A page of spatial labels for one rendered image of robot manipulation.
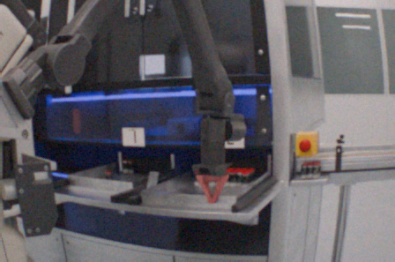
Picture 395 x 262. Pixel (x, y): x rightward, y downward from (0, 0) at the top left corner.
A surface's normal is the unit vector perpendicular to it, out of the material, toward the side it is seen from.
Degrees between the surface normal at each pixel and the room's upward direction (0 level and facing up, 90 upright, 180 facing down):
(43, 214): 90
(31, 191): 90
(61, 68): 96
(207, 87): 119
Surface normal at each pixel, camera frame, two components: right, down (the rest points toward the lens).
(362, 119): -0.37, 0.06
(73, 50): 0.77, 0.11
